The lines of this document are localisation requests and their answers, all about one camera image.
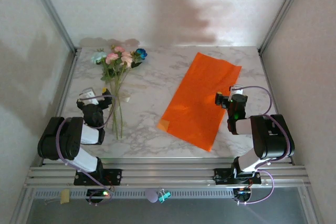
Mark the orange wrapping paper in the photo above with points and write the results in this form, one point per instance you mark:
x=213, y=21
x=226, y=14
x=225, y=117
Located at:
x=199, y=98

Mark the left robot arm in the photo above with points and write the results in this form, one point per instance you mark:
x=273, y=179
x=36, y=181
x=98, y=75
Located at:
x=86, y=136

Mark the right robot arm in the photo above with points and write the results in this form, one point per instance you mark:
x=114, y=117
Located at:
x=273, y=140

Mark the black controller board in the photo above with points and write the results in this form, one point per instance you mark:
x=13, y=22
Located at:
x=98, y=195
x=242, y=195

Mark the beige binder clip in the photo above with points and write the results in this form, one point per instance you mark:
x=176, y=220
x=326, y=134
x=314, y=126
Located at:
x=64, y=196

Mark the purple round pad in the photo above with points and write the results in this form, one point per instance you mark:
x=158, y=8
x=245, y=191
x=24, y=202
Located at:
x=151, y=195

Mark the teal binder clip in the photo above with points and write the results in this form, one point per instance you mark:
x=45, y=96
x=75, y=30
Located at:
x=165, y=195

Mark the aluminium table side rail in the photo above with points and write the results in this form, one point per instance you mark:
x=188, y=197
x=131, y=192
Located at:
x=265, y=72
x=61, y=98

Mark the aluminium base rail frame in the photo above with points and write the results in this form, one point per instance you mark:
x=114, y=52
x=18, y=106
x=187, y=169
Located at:
x=168, y=171

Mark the aluminium frame post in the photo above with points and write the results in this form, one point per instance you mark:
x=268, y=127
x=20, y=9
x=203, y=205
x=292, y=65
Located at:
x=282, y=11
x=52, y=11

